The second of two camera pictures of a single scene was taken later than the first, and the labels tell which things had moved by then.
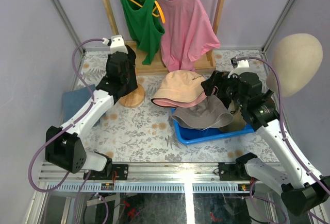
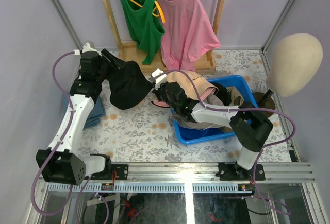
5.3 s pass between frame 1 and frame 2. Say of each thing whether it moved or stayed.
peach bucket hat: stayed
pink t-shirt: stayed
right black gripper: moved
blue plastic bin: stayed
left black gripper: moved
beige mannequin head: stayed
